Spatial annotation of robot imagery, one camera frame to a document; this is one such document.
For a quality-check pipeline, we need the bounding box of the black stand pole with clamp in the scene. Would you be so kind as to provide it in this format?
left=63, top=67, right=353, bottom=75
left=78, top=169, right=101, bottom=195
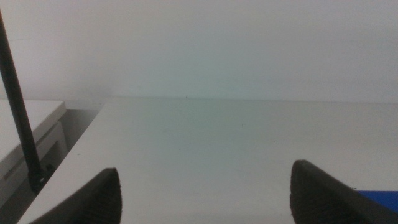
left=0, top=9, right=57, bottom=195

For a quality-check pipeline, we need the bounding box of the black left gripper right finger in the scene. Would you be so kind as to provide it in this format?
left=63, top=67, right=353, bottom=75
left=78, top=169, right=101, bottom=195
left=289, top=159, right=398, bottom=224

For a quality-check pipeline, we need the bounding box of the white side cabinet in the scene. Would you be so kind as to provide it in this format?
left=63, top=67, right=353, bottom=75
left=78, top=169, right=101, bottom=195
left=0, top=99, right=69, bottom=208

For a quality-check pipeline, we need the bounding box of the blue rectangular mat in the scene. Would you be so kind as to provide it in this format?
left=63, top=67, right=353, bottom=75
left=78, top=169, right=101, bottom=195
left=356, top=190, right=398, bottom=214

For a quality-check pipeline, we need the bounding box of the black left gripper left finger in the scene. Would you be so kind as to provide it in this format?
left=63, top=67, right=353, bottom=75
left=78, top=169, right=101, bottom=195
left=29, top=167, right=123, bottom=224

